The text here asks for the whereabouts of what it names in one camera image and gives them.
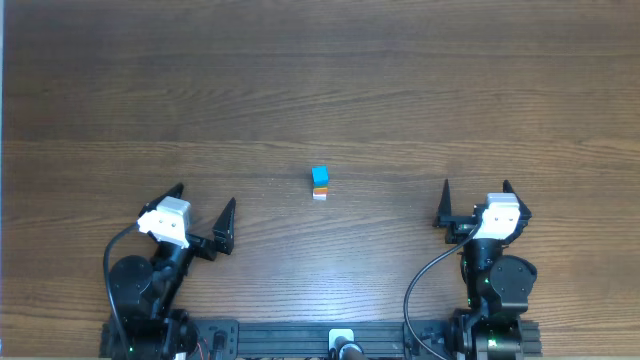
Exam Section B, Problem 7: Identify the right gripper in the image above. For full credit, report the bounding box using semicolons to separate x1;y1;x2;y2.
432;178;533;245

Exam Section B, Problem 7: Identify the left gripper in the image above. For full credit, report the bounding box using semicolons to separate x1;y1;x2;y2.
138;182;237;262

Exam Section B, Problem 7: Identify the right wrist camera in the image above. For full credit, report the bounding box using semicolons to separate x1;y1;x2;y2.
477;192;522;241

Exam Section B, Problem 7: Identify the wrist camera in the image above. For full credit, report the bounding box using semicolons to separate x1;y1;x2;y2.
136;195;193;250
477;192;522;241

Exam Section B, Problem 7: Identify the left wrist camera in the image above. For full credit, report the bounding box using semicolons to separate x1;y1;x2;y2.
136;195;193;250

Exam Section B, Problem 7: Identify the mounting rail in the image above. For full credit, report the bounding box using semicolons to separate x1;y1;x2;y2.
99;318;544;360

